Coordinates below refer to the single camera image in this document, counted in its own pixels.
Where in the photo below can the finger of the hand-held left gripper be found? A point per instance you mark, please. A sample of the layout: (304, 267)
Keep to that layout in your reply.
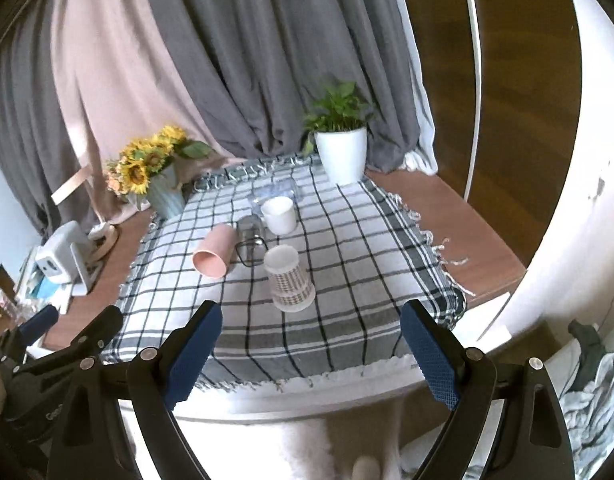
(99, 331)
(39, 321)

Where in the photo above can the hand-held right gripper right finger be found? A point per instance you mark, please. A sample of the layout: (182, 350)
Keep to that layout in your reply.
(432, 360)

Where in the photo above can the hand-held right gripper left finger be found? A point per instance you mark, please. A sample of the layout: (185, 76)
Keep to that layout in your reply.
(193, 355)

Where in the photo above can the pink cup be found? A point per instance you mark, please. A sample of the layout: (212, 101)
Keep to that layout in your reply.
(217, 251)

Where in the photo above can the white patterned cup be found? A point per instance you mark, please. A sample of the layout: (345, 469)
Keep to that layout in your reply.
(288, 280)

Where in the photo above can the clear glass cup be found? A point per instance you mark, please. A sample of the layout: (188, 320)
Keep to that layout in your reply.
(248, 230)

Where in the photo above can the plain white cup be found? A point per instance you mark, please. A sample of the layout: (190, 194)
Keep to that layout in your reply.
(282, 220)

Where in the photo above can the blue and white box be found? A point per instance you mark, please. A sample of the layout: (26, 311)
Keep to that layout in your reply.
(43, 287)

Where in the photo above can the small white appliance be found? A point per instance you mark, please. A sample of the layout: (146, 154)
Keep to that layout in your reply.
(57, 256)

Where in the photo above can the wooden desk lamp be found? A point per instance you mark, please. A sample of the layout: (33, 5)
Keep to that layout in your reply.
(105, 242)

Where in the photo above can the black white checked tablecloth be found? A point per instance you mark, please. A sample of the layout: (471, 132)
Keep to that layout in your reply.
(352, 270)

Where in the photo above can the white fluffy rug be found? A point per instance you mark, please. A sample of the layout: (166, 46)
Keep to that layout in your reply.
(307, 447)

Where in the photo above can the pale blue ribbed vase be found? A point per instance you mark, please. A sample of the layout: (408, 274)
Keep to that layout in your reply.
(166, 197)

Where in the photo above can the dark green garment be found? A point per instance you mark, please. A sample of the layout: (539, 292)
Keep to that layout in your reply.
(589, 355)

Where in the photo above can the grey crumpled clothes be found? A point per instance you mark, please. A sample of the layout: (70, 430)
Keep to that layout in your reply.
(593, 412)

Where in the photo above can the sunflower bouquet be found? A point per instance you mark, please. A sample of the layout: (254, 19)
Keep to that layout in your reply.
(139, 162)

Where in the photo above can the clear plastic container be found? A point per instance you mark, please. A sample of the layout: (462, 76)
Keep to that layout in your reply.
(277, 191)

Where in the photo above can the grey curtain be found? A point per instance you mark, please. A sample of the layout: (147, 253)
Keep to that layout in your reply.
(277, 60)
(27, 135)

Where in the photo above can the white plant pot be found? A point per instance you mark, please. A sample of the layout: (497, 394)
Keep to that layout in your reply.
(341, 157)

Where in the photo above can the pink curtain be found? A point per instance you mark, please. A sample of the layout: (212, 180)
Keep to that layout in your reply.
(117, 75)

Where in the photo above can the brown wooden wardrobe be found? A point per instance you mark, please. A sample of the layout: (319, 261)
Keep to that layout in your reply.
(517, 110)

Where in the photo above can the green leafy plant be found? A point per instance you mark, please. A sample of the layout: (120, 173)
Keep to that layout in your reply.
(339, 107)

